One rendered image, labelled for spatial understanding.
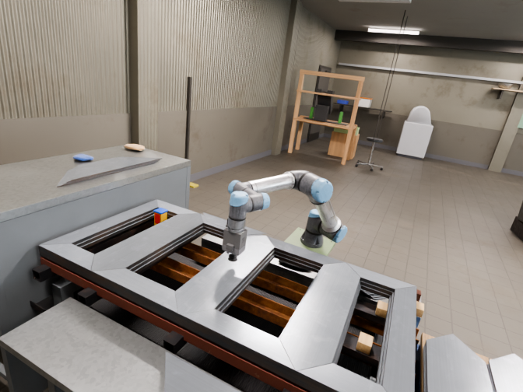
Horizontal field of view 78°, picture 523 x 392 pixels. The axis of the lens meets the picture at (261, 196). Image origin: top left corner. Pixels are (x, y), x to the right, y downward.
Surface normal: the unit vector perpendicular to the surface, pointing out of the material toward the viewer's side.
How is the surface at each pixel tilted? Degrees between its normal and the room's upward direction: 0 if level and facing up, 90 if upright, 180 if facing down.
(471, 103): 90
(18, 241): 90
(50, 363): 0
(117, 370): 0
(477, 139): 90
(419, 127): 90
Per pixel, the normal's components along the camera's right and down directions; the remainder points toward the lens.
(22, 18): 0.88, 0.26
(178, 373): 0.12, -0.93
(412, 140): -0.40, 0.28
